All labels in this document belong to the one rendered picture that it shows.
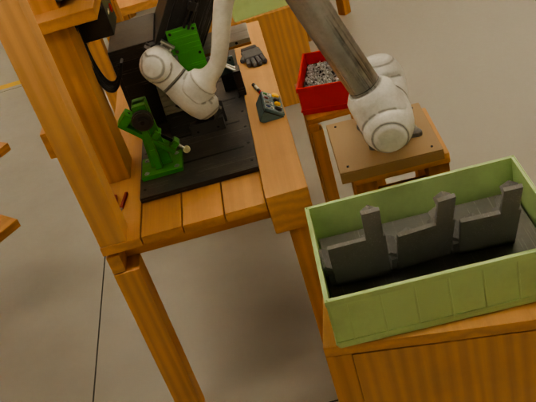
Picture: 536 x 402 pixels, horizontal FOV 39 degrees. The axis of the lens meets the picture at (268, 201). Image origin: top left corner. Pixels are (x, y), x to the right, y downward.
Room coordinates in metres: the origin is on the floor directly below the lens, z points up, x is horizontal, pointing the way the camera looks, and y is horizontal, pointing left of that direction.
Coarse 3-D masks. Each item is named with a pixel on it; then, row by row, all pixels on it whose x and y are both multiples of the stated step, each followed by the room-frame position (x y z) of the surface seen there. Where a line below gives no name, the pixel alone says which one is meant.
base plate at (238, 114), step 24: (216, 96) 2.84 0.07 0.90; (240, 120) 2.57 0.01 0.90; (192, 144) 2.50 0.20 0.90; (216, 144) 2.45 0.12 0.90; (240, 144) 2.39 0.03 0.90; (192, 168) 2.33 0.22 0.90; (216, 168) 2.28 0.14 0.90; (240, 168) 2.23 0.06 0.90; (144, 192) 2.27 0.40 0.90; (168, 192) 2.23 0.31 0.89
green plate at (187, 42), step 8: (192, 24) 2.69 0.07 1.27; (168, 32) 2.69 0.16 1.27; (176, 32) 2.69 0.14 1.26; (184, 32) 2.68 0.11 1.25; (192, 32) 2.68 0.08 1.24; (168, 40) 2.68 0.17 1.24; (176, 40) 2.68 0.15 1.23; (184, 40) 2.68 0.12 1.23; (192, 40) 2.67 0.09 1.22; (176, 48) 2.67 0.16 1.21; (184, 48) 2.67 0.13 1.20; (192, 48) 2.67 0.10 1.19; (200, 48) 2.66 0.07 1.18; (184, 56) 2.66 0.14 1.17; (192, 56) 2.66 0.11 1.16; (200, 56) 2.66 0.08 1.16; (184, 64) 2.66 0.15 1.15; (192, 64) 2.65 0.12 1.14; (200, 64) 2.65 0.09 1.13
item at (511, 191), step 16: (512, 192) 1.40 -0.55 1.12; (512, 208) 1.44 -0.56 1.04; (464, 224) 1.47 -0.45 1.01; (480, 224) 1.47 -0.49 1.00; (496, 224) 1.48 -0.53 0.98; (512, 224) 1.48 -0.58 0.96; (464, 240) 1.51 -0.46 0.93; (480, 240) 1.52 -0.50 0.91; (496, 240) 1.52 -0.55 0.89; (512, 240) 1.53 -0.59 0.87
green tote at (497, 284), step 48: (384, 192) 1.79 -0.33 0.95; (432, 192) 1.77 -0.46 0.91; (480, 192) 1.76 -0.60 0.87; (528, 192) 1.63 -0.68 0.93; (384, 288) 1.39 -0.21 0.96; (432, 288) 1.39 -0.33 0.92; (480, 288) 1.38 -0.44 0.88; (528, 288) 1.37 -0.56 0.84; (336, 336) 1.41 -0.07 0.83; (384, 336) 1.40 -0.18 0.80
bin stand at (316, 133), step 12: (348, 108) 2.59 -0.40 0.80; (312, 120) 2.60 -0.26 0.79; (324, 120) 2.60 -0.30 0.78; (312, 132) 2.60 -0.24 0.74; (312, 144) 2.88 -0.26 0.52; (324, 144) 2.60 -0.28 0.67; (324, 156) 2.60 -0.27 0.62; (324, 168) 2.60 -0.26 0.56; (324, 180) 2.60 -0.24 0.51; (384, 180) 2.59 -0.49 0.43; (324, 192) 2.88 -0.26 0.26; (336, 192) 2.60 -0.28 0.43
